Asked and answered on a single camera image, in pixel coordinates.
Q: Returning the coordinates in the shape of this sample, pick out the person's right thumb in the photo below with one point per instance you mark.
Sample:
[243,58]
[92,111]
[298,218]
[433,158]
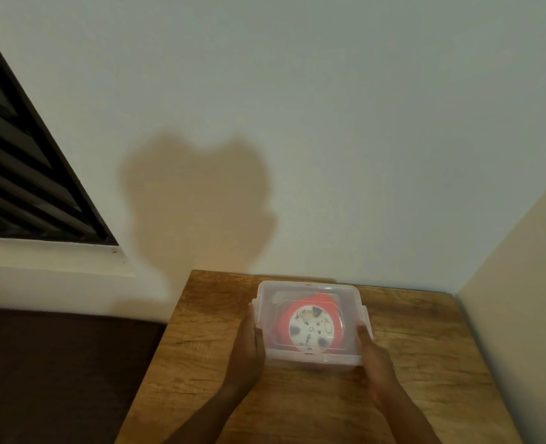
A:
[362,335]

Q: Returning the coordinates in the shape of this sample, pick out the clear plastic storage box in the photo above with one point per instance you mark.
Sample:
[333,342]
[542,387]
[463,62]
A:
[310,324]

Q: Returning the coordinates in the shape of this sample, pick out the person's right hand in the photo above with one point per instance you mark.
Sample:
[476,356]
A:
[378,365]

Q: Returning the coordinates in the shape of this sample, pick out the black louvered window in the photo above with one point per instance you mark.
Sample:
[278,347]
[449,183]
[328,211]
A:
[21,152]

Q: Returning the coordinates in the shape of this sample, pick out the person's left thumb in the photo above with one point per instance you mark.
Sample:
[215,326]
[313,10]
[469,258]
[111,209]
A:
[260,339]

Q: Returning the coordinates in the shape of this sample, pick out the person's right forearm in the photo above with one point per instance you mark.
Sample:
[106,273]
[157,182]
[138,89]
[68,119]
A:
[404,418]

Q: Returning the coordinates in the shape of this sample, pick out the person's left hand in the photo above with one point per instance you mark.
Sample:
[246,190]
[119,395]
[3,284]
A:
[246,353]

